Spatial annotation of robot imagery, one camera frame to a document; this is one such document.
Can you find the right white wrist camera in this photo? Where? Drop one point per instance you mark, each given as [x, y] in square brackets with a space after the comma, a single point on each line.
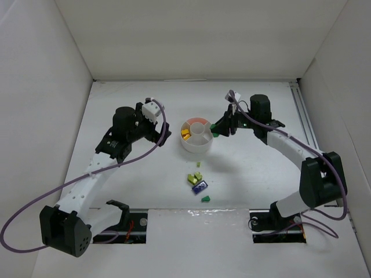
[233, 98]

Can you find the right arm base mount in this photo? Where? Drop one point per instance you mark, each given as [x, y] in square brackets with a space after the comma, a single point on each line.
[267, 229]

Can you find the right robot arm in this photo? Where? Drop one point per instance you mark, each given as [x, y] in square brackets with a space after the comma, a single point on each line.
[322, 178]

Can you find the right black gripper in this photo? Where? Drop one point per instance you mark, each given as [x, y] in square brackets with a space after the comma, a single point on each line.
[228, 124]

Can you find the dark green lego slope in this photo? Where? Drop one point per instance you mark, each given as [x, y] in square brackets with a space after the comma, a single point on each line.
[205, 199]

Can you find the lime lego slope brick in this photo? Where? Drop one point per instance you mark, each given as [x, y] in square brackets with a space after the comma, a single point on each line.
[198, 176]

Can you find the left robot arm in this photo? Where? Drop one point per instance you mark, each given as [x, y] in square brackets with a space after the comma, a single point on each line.
[69, 226]

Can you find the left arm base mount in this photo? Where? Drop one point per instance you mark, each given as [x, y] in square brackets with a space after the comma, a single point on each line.
[135, 231]

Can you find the aluminium rail right side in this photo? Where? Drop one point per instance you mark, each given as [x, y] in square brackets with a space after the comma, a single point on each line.
[310, 137]

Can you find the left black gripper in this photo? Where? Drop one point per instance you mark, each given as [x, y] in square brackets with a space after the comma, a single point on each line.
[156, 134]

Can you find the white divided round container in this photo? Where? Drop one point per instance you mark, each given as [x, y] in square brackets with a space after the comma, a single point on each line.
[201, 136]

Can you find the blue lego plate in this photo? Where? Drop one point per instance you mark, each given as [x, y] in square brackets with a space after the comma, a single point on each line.
[199, 187]

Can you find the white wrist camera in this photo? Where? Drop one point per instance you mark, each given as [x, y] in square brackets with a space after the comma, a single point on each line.
[151, 110]
[233, 98]

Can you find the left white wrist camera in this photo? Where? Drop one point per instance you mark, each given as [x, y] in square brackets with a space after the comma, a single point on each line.
[151, 110]

